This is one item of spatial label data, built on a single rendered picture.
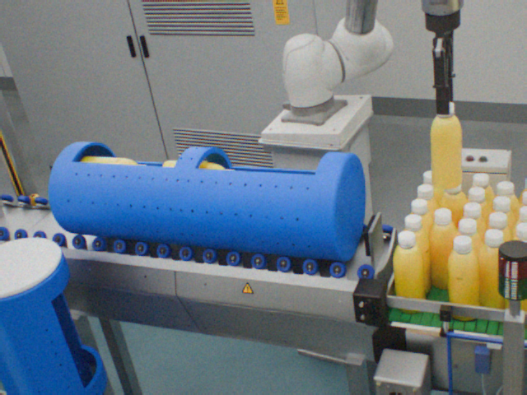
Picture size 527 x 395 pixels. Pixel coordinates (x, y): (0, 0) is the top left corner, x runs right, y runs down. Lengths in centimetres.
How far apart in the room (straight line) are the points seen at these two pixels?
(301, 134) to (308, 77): 19
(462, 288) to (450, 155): 31
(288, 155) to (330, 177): 76
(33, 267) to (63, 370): 31
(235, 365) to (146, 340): 48
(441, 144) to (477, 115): 303
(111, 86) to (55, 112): 56
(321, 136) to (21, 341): 112
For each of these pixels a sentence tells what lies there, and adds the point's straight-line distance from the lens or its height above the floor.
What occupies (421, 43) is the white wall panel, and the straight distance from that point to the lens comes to 472.
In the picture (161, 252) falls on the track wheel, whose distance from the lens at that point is 210.
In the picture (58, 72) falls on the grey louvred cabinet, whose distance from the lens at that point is 457.
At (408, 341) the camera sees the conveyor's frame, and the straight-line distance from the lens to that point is 180.
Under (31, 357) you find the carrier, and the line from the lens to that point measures 212.
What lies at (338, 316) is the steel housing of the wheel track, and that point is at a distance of 193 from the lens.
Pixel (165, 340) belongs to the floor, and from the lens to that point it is 332.
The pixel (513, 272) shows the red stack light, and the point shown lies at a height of 123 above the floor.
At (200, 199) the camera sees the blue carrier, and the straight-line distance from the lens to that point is 190.
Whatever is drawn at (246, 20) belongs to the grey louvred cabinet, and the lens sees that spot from 362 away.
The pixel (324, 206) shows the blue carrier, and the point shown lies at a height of 117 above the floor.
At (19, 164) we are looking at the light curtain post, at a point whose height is 97.
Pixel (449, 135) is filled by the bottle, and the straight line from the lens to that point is 175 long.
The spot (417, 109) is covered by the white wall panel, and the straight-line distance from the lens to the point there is 488.
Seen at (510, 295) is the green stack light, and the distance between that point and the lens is 145.
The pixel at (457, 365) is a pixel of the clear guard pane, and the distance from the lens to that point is 176.
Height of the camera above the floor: 207
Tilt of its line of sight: 30 degrees down
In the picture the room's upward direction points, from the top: 10 degrees counter-clockwise
